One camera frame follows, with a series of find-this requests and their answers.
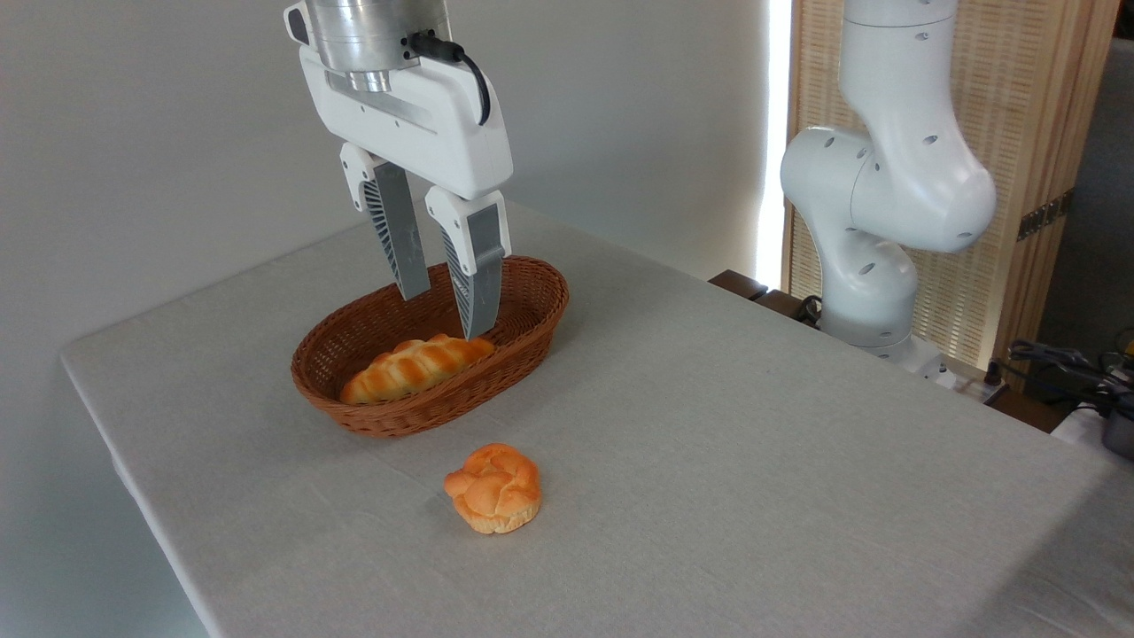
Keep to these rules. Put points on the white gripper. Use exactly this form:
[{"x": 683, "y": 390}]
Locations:
[{"x": 416, "y": 124}]

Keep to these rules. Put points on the long braided bread loaf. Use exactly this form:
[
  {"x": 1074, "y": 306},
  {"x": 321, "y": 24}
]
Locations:
[{"x": 399, "y": 372}]

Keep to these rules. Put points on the round knotted bread roll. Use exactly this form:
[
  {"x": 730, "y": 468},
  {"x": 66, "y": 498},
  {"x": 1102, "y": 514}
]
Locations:
[{"x": 496, "y": 492}]

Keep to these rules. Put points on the brown wicker basket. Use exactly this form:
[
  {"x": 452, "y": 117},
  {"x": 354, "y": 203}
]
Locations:
[{"x": 372, "y": 416}]

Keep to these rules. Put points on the dark wooden furniture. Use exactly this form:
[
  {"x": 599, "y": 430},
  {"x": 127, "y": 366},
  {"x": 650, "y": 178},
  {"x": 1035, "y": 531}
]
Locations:
[{"x": 740, "y": 283}]

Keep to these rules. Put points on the grey tablecloth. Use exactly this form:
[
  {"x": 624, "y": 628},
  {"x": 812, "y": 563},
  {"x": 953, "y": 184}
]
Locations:
[{"x": 709, "y": 487}]

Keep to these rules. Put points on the wooden slatted screen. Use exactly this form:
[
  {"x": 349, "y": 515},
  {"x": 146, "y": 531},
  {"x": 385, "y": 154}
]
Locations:
[{"x": 1019, "y": 106}]

